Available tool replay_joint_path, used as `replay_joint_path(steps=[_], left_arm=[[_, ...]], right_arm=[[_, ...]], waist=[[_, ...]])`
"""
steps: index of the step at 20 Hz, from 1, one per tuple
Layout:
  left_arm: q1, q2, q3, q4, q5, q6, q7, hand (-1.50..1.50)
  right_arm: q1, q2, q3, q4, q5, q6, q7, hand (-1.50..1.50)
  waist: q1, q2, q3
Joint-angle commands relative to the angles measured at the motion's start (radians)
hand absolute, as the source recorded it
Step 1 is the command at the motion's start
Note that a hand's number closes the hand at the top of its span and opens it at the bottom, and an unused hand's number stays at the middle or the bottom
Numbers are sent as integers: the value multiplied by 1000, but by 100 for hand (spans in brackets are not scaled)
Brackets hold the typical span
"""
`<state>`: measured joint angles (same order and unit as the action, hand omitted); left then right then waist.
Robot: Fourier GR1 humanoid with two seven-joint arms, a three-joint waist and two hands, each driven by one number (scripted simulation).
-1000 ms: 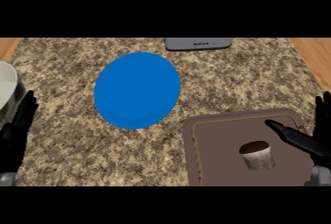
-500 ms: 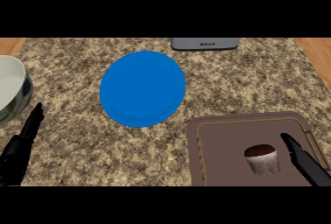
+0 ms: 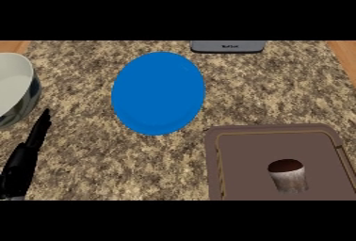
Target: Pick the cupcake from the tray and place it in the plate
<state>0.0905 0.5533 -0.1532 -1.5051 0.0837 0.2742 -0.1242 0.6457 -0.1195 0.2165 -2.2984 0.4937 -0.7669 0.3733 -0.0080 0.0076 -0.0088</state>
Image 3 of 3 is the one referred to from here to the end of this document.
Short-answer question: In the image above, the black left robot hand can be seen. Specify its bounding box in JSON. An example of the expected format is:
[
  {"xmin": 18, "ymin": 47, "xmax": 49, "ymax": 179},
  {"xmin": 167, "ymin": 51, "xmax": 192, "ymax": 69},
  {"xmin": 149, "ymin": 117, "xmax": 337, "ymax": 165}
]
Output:
[{"xmin": 0, "ymin": 107, "xmax": 53, "ymax": 201}]

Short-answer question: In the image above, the blue plate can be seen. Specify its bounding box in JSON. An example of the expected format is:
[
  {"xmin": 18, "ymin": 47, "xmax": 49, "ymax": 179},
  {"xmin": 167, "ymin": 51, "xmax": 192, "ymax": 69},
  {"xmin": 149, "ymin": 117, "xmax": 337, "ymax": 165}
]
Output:
[{"xmin": 110, "ymin": 51, "xmax": 207, "ymax": 137}]

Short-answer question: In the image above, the brown tray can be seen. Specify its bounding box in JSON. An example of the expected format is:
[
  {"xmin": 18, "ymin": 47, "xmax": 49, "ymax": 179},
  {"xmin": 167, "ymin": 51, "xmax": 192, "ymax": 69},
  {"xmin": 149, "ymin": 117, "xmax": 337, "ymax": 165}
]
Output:
[{"xmin": 203, "ymin": 122, "xmax": 356, "ymax": 201}]

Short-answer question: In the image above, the white bowl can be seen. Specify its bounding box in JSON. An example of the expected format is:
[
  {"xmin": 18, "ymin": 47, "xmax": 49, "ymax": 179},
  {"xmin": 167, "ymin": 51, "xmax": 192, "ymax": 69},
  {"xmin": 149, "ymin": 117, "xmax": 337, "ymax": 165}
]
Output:
[{"xmin": 0, "ymin": 52, "xmax": 42, "ymax": 129}]

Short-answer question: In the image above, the grey appliance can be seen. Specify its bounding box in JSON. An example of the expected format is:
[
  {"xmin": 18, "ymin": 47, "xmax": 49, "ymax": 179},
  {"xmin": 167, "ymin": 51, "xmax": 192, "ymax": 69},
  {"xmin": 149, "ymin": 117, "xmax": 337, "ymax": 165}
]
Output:
[{"xmin": 189, "ymin": 40, "xmax": 269, "ymax": 55}]

